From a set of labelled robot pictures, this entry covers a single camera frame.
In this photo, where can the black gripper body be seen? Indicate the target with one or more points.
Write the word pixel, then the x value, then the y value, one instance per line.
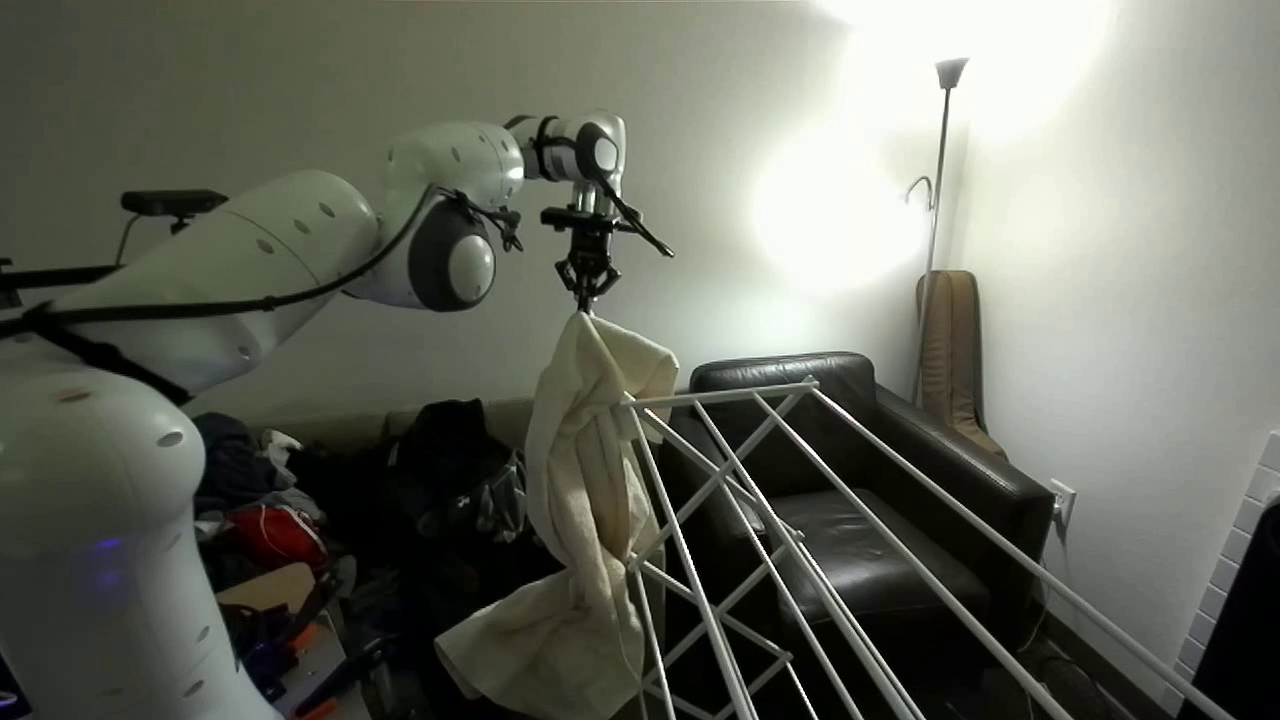
pixel 584 251

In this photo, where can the white terry towel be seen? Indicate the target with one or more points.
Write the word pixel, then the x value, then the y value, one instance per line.
pixel 584 440

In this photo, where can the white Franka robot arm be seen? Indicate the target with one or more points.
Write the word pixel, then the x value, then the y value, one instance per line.
pixel 95 535

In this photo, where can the olive green fabric couch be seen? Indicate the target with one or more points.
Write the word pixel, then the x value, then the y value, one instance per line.
pixel 346 430

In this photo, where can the white metal drying rack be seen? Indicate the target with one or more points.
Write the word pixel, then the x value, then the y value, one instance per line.
pixel 723 394

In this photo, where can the black white patterned cloth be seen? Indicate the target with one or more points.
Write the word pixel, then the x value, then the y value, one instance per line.
pixel 496 485

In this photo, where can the white floor lamp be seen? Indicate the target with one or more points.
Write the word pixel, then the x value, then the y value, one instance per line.
pixel 946 163

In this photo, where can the dark blue clothes heap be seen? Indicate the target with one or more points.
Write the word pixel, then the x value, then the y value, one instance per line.
pixel 232 460

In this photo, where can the red item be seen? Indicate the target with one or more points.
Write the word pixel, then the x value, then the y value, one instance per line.
pixel 275 535

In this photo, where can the brown cardboard box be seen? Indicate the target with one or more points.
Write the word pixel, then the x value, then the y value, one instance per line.
pixel 275 601

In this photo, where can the black leather armchair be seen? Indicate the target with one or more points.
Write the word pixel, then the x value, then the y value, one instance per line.
pixel 987 493

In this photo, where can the black rounded object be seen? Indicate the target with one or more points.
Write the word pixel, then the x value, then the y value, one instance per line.
pixel 1246 624

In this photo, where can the black camera on stand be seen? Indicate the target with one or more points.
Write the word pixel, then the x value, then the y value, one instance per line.
pixel 174 200

